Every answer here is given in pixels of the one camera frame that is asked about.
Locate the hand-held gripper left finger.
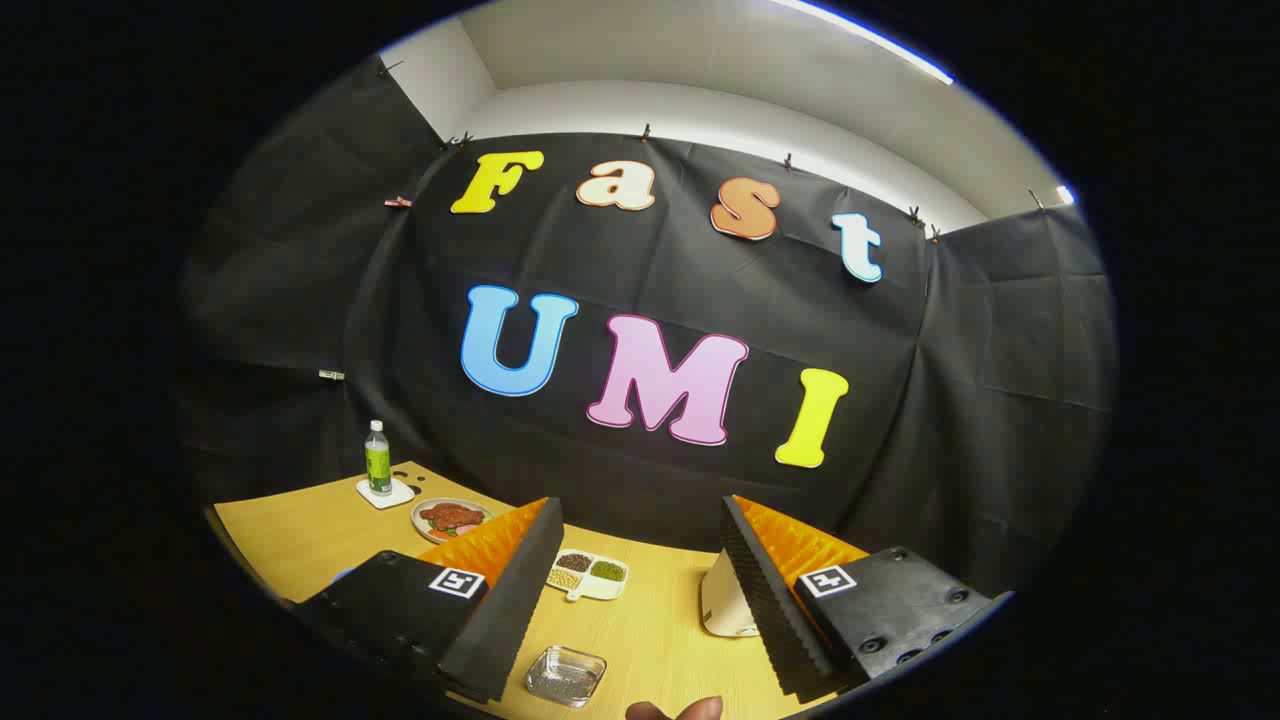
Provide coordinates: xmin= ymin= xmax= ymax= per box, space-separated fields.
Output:
xmin=293 ymin=496 xmax=565 ymax=705

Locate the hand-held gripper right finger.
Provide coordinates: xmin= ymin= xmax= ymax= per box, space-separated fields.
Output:
xmin=720 ymin=494 xmax=1014 ymax=702

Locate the white toaster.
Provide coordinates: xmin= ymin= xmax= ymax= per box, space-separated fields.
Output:
xmin=699 ymin=548 xmax=761 ymax=639

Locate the perforated metal basket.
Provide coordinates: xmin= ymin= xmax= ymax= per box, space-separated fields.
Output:
xmin=524 ymin=645 xmax=608 ymax=710

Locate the plate of model food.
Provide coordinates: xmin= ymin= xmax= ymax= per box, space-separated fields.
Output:
xmin=411 ymin=498 xmax=495 ymax=545

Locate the white divided bean tray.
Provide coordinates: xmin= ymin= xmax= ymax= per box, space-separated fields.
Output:
xmin=545 ymin=548 xmax=630 ymax=603

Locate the white square coaster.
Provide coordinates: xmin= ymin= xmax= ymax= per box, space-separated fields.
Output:
xmin=356 ymin=477 xmax=416 ymax=511

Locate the green label plastic bottle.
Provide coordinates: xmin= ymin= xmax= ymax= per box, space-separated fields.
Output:
xmin=364 ymin=420 xmax=393 ymax=498

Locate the row of backdrop clips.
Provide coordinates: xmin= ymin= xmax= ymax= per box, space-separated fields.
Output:
xmin=378 ymin=60 xmax=1047 ymax=246

